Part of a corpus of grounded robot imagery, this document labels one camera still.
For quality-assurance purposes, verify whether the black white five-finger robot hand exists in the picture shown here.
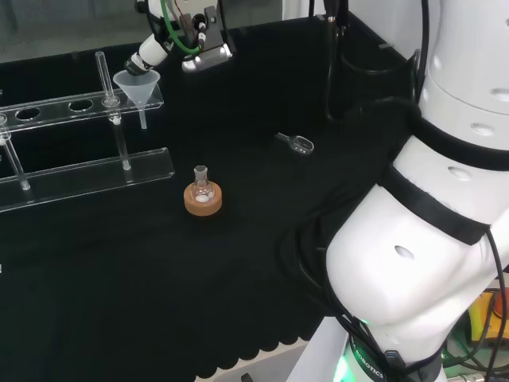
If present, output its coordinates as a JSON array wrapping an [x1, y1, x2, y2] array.
[[122, 0, 181, 78]]

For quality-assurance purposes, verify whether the clear plastic funnel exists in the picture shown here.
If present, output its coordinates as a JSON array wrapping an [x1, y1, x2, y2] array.
[[112, 70, 162, 131]]

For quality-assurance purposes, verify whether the clear acrylic funnel stand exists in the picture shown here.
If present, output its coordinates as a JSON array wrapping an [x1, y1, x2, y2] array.
[[0, 51, 177, 214]]

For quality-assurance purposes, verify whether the small round-bottom glass flask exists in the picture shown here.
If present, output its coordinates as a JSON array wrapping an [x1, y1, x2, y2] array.
[[189, 165, 216, 204]]

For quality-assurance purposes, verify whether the black cloth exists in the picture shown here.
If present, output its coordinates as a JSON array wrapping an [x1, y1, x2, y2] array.
[[0, 15, 423, 380]]

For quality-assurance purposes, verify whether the yellow stop button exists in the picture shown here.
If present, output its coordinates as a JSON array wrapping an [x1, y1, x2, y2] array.
[[468, 289, 509, 344]]

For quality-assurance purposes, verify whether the green cable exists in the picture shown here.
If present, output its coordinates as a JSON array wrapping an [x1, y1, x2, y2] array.
[[158, 0, 206, 55]]

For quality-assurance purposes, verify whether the cork ring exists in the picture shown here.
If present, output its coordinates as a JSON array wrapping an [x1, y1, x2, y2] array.
[[183, 181, 224, 218]]

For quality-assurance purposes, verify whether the thick black cable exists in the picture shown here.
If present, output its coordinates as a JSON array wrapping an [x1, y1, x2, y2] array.
[[309, 0, 418, 125]]

